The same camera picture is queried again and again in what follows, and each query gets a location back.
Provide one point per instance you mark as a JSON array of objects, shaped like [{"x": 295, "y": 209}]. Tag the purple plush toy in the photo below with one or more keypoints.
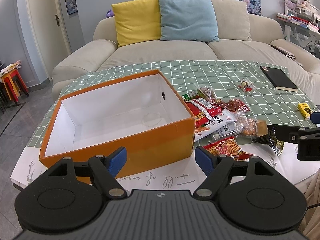
[{"x": 109, "y": 14}]

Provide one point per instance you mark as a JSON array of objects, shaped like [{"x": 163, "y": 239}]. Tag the beige cushion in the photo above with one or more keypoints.
[{"x": 232, "y": 20}]

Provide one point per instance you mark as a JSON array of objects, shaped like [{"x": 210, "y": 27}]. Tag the green checkered tablecloth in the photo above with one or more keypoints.
[{"x": 264, "y": 101}]

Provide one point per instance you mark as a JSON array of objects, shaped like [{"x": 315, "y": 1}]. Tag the yogurt hawthorn balls packet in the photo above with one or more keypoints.
[{"x": 217, "y": 136}]

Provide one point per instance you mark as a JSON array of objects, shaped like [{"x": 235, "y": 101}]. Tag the white spicy strips bag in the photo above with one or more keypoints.
[{"x": 225, "y": 124}]

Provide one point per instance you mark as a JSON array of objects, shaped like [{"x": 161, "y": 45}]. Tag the clear nut mix packet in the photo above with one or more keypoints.
[{"x": 207, "y": 92}]

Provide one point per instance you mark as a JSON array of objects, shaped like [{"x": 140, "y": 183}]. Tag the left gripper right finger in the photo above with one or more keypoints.
[{"x": 251, "y": 195}]

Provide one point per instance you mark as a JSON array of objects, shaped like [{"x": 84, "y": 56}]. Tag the black notebook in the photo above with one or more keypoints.
[{"x": 279, "y": 79}]

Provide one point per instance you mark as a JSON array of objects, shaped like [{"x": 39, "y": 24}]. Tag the yellow cushion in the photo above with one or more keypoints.
[{"x": 137, "y": 21}]

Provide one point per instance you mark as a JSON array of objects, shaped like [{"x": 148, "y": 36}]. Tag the red foil snack bag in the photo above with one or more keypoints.
[{"x": 205, "y": 112}]

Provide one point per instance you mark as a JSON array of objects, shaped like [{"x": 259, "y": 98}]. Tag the peanut snack bag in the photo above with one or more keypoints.
[{"x": 251, "y": 127}]

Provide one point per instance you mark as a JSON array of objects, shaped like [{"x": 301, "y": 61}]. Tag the dark black snack packet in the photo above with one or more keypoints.
[{"x": 271, "y": 140}]

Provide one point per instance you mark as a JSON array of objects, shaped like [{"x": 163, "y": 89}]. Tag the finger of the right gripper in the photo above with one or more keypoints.
[
  {"x": 290, "y": 133},
  {"x": 315, "y": 117}
]

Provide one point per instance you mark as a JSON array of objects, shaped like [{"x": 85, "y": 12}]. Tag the dark tablet on sofa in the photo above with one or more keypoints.
[{"x": 284, "y": 52}]

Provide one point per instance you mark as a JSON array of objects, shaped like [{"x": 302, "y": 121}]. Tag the orange cardboard box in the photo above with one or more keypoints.
[{"x": 141, "y": 112}]

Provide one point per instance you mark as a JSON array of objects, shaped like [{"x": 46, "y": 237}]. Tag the red yellow stools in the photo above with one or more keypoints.
[{"x": 14, "y": 85}]

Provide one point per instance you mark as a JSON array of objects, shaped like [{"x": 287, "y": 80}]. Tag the door with black handle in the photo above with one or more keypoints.
[{"x": 49, "y": 31}]

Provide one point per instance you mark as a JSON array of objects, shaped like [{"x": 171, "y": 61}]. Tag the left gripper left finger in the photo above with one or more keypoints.
[{"x": 70, "y": 195}]

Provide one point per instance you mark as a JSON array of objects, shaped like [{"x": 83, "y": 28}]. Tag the green sausage stick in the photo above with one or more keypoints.
[{"x": 190, "y": 96}]

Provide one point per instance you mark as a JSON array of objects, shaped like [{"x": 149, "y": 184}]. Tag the small yellow box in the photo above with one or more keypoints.
[{"x": 305, "y": 110}]

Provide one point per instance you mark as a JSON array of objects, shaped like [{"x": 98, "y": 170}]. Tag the clear red candy packet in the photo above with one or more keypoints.
[{"x": 245, "y": 85}]

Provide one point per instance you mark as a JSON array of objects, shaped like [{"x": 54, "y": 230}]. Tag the light blue cushion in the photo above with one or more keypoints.
[{"x": 189, "y": 20}]

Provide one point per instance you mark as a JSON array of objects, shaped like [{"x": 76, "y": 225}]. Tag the beige sofa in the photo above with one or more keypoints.
[{"x": 103, "y": 53}]

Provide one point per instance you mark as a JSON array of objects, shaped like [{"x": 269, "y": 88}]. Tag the red braised meat packet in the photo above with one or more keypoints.
[{"x": 232, "y": 105}]

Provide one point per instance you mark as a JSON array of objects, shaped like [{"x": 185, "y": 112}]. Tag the white bookshelf with books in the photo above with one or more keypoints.
[{"x": 301, "y": 24}]

